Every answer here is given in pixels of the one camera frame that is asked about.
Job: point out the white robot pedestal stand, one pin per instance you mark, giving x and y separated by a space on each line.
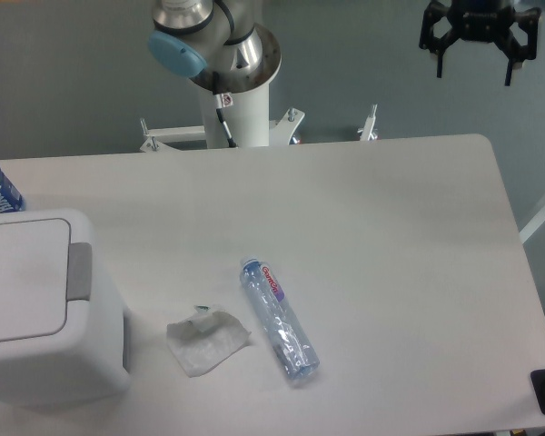
234 103

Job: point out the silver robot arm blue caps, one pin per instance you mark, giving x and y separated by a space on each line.
221 48

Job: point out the white plastic trash can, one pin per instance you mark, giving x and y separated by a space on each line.
52 350

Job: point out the crumpled white tissue wrapper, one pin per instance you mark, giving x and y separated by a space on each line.
204 340

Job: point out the grey trash can push button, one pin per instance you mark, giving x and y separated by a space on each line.
79 272

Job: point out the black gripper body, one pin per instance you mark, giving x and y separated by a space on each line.
480 21

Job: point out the clear crushed water bottle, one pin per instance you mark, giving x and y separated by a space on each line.
288 340

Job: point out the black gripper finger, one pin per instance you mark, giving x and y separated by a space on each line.
516 52
437 46

